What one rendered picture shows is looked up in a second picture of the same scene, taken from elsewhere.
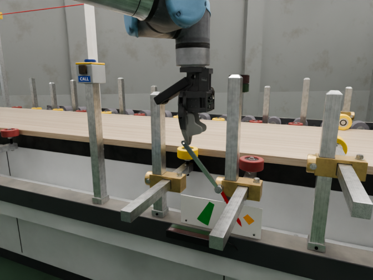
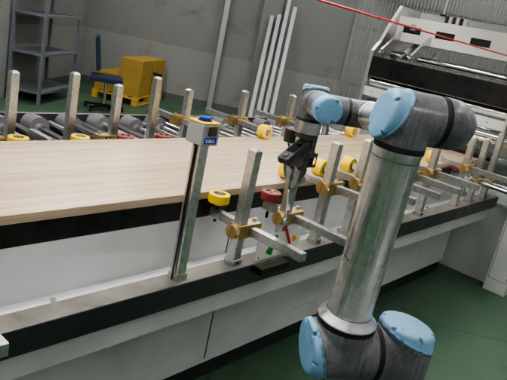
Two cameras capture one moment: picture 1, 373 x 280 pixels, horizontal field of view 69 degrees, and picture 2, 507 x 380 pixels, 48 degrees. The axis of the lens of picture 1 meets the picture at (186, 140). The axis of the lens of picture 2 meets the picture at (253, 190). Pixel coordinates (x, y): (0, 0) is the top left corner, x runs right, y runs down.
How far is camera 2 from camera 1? 1.95 m
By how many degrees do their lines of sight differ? 71
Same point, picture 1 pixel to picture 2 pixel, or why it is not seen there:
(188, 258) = (244, 293)
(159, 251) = (222, 301)
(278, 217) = not seen: hidden behind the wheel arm
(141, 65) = not seen: outside the picture
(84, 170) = (70, 259)
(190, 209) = (262, 246)
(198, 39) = not seen: hidden behind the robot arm
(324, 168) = (331, 190)
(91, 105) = (201, 168)
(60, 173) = (18, 281)
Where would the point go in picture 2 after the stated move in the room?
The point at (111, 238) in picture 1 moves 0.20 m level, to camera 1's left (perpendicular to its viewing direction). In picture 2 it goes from (178, 316) to (149, 343)
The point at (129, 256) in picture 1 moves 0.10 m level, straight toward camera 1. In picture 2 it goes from (118, 352) to (145, 359)
